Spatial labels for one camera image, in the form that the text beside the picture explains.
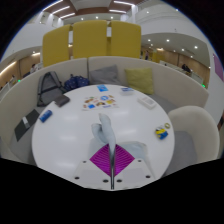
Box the white armchair with grey seat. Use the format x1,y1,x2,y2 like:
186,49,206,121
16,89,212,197
163,105,221,178

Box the light blue towel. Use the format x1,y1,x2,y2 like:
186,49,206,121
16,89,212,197
87,112,149,162

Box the dark grey laptop sleeve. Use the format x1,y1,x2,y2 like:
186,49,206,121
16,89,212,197
13,108,41,143

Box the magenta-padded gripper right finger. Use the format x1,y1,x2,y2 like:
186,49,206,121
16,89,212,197
112,143,153,190

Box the grey backpack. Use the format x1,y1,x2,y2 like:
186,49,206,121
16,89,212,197
36,70,67,108

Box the blue card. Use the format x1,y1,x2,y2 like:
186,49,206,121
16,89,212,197
96,84,110,93

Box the grey cushion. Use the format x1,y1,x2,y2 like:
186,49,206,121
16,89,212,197
89,64,123,87

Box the person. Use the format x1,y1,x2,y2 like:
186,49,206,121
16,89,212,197
29,63,39,75
181,63,192,74

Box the yellow-green cushion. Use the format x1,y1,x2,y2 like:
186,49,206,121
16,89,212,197
124,67,156,96

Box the flat white box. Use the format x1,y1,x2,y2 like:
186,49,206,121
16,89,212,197
137,95,158,110

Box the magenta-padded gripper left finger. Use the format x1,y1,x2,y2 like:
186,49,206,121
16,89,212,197
73,143,113,190

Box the small white blue packet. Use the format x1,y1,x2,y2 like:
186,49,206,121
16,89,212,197
119,86,135,96

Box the purple wall sign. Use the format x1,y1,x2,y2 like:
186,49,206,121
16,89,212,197
213,53,224,83

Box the dark blue patterned bag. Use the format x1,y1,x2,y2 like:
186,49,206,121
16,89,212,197
63,74,91,93

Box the yellow partition panel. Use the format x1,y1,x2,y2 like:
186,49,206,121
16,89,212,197
42,24,72,68
72,19,109,60
109,20,143,60

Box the ceiling lights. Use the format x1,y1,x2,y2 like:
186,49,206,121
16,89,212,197
39,0,138,21

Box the curved beige sofa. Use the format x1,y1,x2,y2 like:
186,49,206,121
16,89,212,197
0,55,211,162

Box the yellow blue figure toy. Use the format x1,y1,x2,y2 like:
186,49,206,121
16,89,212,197
154,125,170,141

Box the colourful sticker sheet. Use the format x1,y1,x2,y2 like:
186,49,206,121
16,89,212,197
81,94,120,112

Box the dark brown wallet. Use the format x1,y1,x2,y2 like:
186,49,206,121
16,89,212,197
53,94,71,108

